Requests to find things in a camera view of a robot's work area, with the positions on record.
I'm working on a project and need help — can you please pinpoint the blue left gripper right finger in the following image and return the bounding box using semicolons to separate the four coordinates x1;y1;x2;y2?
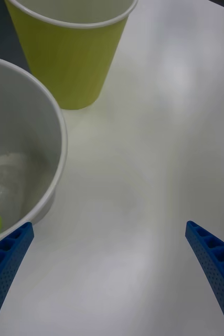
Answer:
185;220;224;336

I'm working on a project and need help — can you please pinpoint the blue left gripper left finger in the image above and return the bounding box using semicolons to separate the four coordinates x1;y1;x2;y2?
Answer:
0;222;35;336

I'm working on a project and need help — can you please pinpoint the grey plastic waste bin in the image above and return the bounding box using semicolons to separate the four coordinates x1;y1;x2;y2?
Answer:
0;55;68;250

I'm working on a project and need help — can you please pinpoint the yellow-green plastic waste bin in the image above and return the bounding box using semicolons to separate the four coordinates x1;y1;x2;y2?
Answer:
4;0;139;110

